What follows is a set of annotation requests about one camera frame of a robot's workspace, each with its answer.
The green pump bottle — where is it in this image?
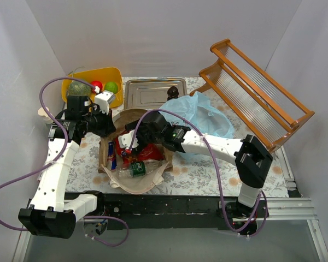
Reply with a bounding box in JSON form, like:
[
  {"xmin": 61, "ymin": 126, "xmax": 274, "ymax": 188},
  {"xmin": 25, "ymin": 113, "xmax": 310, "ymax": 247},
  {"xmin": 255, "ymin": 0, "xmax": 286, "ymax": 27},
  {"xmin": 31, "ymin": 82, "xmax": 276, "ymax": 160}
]
[{"xmin": 37, "ymin": 107, "xmax": 53, "ymax": 128}]

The red apple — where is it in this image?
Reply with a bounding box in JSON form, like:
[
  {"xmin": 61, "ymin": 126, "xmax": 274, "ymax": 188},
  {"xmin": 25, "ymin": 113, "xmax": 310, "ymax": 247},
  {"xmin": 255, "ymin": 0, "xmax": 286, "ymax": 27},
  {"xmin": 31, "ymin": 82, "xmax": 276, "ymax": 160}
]
[{"xmin": 90, "ymin": 80, "xmax": 103, "ymax": 94}]

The brown burlap tote bag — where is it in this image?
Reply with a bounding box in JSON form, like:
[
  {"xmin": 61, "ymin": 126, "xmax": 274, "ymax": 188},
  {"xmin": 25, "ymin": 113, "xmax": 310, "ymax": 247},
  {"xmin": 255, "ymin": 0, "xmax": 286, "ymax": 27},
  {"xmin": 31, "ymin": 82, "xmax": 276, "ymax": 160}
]
[{"xmin": 98, "ymin": 109, "xmax": 173, "ymax": 194}]

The blue drink can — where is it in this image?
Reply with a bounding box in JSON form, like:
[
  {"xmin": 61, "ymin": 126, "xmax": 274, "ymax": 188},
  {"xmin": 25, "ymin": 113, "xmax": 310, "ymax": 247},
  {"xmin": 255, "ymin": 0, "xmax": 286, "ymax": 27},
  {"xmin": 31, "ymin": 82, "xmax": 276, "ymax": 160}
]
[{"xmin": 106, "ymin": 141, "xmax": 117, "ymax": 171}]

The orange wooden rack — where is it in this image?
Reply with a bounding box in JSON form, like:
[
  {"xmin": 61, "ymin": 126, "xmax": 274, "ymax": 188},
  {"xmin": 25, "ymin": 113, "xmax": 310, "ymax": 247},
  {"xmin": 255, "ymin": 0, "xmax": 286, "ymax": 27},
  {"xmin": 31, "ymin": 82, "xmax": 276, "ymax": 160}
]
[{"xmin": 197, "ymin": 39, "xmax": 314, "ymax": 152}]

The yellow plastic basket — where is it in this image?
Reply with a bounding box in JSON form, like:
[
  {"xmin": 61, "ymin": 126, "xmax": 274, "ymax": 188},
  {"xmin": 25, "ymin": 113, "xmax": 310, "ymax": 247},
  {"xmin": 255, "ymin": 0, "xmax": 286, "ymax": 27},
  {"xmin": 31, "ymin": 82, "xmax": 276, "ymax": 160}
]
[{"xmin": 61, "ymin": 67, "xmax": 124, "ymax": 109}]

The green lime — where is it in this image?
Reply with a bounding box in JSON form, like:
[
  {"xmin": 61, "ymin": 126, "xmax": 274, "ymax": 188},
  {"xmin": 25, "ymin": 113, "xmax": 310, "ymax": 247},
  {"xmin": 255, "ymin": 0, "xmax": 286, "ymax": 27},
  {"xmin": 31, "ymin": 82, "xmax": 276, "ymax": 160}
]
[{"xmin": 104, "ymin": 81, "xmax": 119, "ymax": 94}]

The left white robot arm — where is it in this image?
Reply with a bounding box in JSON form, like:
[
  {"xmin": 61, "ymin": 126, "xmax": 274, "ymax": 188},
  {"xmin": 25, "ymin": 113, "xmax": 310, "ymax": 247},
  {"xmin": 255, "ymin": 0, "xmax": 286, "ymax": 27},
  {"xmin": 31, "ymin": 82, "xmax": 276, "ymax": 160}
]
[{"xmin": 18, "ymin": 91, "xmax": 115, "ymax": 239}]

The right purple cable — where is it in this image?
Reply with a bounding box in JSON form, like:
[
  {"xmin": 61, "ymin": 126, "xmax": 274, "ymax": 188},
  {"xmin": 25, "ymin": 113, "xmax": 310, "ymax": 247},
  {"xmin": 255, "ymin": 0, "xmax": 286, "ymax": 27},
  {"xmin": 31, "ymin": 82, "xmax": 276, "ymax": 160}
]
[{"xmin": 130, "ymin": 109, "xmax": 269, "ymax": 233}]

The green melon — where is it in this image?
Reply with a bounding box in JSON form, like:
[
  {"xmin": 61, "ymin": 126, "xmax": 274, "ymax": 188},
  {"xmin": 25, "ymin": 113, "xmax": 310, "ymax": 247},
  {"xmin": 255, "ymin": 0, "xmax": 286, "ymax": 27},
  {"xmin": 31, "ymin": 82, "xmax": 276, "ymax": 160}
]
[{"xmin": 66, "ymin": 80, "xmax": 91, "ymax": 96}]

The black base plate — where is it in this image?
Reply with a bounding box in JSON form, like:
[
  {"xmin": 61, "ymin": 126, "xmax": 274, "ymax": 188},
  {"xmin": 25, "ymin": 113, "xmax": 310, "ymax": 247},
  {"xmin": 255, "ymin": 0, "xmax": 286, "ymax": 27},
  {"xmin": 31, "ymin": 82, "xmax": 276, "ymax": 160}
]
[{"xmin": 65, "ymin": 192, "xmax": 271, "ymax": 231}]

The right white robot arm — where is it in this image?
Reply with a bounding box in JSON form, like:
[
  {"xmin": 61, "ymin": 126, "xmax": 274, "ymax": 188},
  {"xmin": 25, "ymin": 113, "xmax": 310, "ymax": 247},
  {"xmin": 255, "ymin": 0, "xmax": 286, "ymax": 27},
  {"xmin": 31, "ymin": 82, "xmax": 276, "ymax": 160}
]
[{"xmin": 118, "ymin": 109, "xmax": 273, "ymax": 217}]

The floral table mat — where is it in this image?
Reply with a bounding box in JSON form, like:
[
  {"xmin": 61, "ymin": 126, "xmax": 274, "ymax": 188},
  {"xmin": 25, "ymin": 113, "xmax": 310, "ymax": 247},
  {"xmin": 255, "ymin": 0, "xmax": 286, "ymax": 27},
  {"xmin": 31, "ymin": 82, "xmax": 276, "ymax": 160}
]
[{"xmin": 38, "ymin": 76, "xmax": 290, "ymax": 198}]

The red snack packet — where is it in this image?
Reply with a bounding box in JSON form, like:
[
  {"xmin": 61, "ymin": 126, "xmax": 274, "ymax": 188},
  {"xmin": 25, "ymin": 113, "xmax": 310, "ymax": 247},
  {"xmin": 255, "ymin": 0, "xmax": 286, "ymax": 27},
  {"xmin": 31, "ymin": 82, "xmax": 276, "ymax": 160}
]
[{"xmin": 114, "ymin": 138, "xmax": 164, "ymax": 164}]

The silver metal tray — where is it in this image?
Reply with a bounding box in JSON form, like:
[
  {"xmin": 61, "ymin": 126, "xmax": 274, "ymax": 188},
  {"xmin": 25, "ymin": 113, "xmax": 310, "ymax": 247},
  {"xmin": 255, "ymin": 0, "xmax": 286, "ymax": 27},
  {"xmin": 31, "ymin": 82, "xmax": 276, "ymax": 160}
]
[{"xmin": 124, "ymin": 78, "xmax": 187, "ymax": 109}]

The aluminium frame rail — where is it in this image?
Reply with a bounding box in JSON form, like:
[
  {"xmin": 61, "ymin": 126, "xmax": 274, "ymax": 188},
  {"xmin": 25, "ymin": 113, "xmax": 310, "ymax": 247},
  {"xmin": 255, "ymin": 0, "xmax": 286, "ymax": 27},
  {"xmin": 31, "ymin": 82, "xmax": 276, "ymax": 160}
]
[{"xmin": 23, "ymin": 198, "xmax": 318, "ymax": 222}]

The light blue plastic bag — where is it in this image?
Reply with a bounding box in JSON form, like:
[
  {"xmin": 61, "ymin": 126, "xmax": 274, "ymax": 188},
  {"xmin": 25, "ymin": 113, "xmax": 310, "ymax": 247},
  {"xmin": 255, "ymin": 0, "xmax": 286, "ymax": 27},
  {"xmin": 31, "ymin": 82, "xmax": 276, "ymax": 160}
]
[{"xmin": 160, "ymin": 91, "xmax": 235, "ymax": 162}]

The clear plastic water bottle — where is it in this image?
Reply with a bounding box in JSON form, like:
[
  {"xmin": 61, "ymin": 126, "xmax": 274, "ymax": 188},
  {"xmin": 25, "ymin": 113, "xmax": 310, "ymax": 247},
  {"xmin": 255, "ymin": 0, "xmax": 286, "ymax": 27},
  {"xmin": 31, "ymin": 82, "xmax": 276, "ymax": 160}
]
[{"xmin": 116, "ymin": 159, "xmax": 167, "ymax": 178}]

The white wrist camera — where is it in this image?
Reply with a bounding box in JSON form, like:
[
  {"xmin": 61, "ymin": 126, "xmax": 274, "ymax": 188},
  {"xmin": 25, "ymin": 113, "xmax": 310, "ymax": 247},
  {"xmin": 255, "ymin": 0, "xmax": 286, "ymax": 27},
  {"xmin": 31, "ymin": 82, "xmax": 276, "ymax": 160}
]
[
  {"xmin": 94, "ymin": 90, "xmax": 115, "ymax": 115},
  {"xmin": 118, "ymin": 130, "xmax": 138, "ymax": 154}
]

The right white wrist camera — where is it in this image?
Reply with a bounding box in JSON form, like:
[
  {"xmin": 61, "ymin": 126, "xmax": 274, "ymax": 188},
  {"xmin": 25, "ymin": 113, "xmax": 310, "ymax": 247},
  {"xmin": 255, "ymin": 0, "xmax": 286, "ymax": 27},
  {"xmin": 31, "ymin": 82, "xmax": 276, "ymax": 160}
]
[{"xmin": 118, "ymin": 130, "xmax": 138, "ymax": 154}]

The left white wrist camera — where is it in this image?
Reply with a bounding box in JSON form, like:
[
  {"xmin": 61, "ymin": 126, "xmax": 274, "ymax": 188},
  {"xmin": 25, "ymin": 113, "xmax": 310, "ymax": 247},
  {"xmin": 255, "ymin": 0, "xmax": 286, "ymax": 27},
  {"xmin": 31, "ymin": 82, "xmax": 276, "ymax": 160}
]
[{"xmin": 94, "ymin": 90, "xmax": 115, "ymax": 115}]

